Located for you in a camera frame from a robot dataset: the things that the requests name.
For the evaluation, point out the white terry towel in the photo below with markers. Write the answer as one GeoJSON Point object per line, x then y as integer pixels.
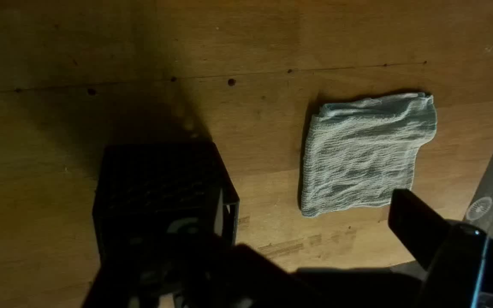
{"type": "Point", "coordinates": [367, 154]}

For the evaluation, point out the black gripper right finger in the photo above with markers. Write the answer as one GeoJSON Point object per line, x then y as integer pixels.
{"type": "Point", "coordinates": [424, 233]}

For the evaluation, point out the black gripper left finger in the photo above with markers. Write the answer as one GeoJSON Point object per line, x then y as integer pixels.
{"type": "Point", "coordinates": [201, 267]}

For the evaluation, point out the black mesh box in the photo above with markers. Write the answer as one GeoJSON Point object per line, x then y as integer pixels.
{"type": "Point", "coordinates": [155, 182]}

